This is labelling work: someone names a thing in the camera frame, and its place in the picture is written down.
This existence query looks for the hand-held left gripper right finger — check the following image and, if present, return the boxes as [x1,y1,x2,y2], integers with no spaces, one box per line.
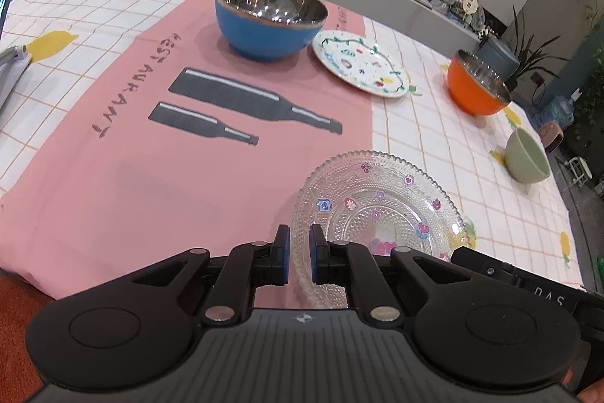
[308,224,477,323]

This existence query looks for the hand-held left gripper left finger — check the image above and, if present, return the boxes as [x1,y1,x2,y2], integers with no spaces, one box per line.
[120,224,291,327]

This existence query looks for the clear patterned glass plate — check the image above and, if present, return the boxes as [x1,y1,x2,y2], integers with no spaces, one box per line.
[290,150,465,309]

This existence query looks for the pale green ceramic bowl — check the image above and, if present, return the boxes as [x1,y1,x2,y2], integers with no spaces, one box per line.
[505,128,552,184]

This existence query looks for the orange steel-lined bowl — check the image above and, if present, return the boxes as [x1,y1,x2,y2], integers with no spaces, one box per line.
[447,50,513,117]

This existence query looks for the small white stool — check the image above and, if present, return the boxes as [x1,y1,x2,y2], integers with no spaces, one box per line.
[566,157,593,187]

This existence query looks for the small pink heater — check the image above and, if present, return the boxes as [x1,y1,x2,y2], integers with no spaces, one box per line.
[538,122,566,149]

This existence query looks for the blue water bottle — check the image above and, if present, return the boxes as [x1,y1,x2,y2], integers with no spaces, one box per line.
[538,94,575,130]

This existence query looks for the pink and white checked tablecloth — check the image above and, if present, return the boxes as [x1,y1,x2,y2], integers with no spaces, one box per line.
[0,0,583,304]

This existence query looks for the large leafy green plants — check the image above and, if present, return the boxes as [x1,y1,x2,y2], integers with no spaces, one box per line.
[571,25,604,153]

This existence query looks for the white plate with coloured print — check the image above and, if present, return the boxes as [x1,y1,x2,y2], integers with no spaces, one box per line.
[312,30,410,99]

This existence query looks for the blue steel-lined bowl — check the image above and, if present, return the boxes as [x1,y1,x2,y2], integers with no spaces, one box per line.
[215,0,328,63]

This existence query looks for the grey trash bin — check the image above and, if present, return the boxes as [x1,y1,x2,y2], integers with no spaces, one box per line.
[478,36,520,78]

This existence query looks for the potted green plant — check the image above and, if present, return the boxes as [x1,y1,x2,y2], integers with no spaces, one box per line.
[510,6,567,88]

